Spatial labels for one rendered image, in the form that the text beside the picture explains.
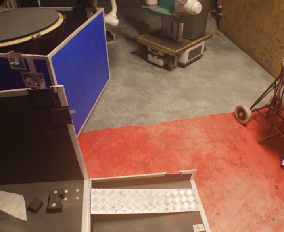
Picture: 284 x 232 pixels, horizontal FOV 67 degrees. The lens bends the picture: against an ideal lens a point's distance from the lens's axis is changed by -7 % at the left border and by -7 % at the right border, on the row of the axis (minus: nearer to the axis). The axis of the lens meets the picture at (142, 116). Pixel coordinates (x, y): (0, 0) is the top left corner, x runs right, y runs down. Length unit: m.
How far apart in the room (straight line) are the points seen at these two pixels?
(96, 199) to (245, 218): 1.06
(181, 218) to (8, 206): 1.17
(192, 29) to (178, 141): 1.65
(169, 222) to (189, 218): 0.15
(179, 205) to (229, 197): 0.41
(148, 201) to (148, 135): 0.74
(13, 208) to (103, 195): 0.60
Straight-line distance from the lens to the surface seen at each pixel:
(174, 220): 1.68
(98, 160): 1.99
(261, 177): 2.10
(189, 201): 1.75
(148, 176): 1.71
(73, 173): 1.63
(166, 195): 1.71
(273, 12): 3.53
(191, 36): 3.25
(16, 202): 1.75
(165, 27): 3.31
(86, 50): 1.97
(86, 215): 1.55
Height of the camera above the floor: 1.55
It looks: 41 degrees down
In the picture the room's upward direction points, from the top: straight up
